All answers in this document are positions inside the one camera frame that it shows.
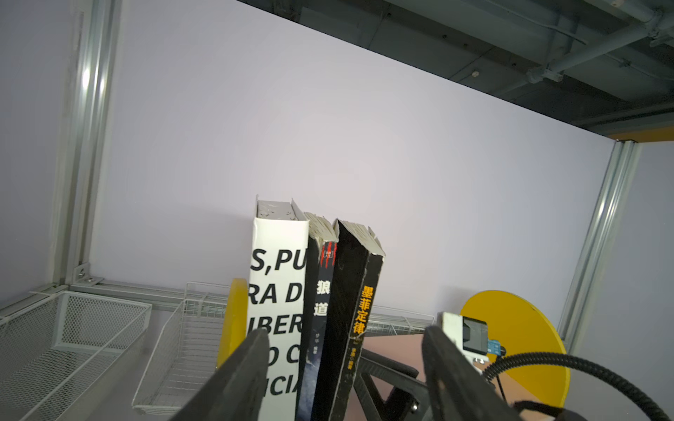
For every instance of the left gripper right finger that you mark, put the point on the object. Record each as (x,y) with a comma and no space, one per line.
(456,390)

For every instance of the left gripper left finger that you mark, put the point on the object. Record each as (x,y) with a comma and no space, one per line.
(235,392)

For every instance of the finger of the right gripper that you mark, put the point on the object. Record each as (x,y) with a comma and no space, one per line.
(390,390)

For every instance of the white book black lettering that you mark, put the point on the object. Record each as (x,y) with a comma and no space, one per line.
(276,299)

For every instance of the black book yellow title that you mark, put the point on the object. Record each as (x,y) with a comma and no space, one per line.
(358,265)

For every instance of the black wolf cover book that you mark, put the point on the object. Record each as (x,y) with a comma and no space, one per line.
(320,264)

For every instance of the yellow bookshelf pink blue shelves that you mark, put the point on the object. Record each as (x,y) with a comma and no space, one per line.
(511,320)

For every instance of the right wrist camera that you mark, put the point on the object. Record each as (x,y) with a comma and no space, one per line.
(470,337)

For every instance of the white wire basket behind shelf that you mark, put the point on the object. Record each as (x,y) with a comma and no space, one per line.
(185,356)

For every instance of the white mesh wall basket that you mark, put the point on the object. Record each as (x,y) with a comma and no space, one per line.
(62,356)

